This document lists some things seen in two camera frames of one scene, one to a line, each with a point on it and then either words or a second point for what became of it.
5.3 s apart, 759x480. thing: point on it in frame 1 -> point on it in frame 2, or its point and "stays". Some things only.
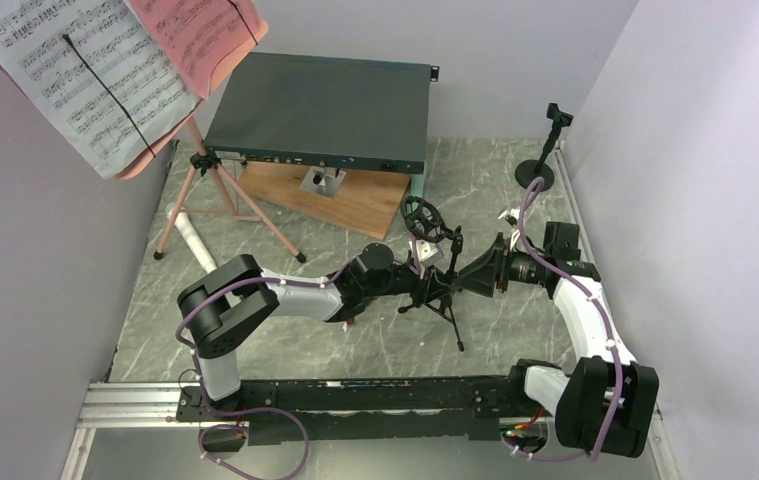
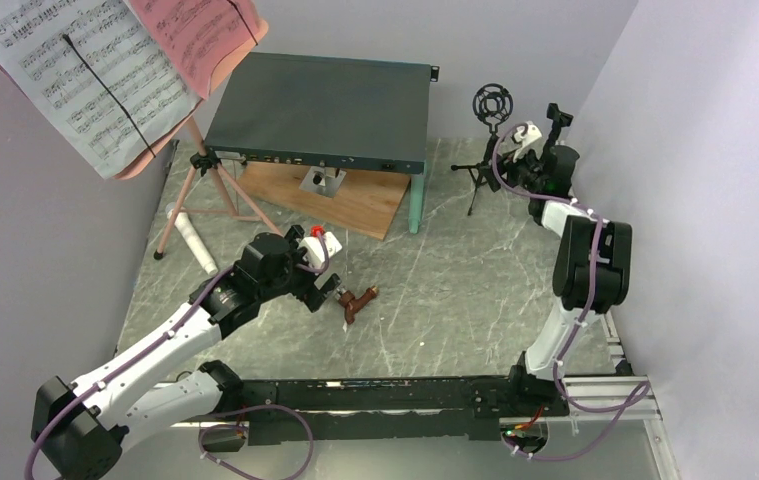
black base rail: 478,406 stays
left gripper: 429,290 -> 310,293
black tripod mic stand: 426,221 -> 492,104
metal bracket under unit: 323,180 stays
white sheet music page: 98,69 stays
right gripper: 480,275 -> 512,167
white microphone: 184,223 stays
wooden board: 362,200 stays
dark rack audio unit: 325,112 stays
